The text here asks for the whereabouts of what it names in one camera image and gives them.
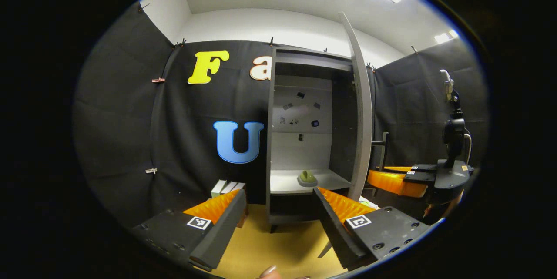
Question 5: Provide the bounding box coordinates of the white cabinet shelf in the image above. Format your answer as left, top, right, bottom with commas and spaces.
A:
270, 168, 352, 195

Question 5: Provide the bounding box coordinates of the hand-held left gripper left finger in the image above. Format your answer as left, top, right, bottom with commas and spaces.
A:
131, 189, 248, 272

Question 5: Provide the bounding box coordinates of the white and green crumpled item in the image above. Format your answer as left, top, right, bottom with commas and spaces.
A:
359, 195, 380, 210

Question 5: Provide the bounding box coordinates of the small ceiling light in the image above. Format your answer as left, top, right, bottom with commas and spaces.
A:
434, 30, 460, 45

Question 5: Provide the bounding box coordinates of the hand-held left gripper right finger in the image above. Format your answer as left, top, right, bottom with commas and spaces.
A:
312, 186, 436, 271

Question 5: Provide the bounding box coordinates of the black backdrop cloth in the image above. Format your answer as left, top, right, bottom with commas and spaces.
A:
72, 3, 490, 232

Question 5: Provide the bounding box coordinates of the grey cabinet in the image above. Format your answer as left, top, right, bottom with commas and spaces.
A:
265, 46, 375, 234

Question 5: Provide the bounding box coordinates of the beige cabinet door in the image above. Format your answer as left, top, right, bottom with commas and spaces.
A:
339, 11, 374, 201

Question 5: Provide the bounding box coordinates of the black door handle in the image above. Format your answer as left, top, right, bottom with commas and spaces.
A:
371, 131, 389, 173

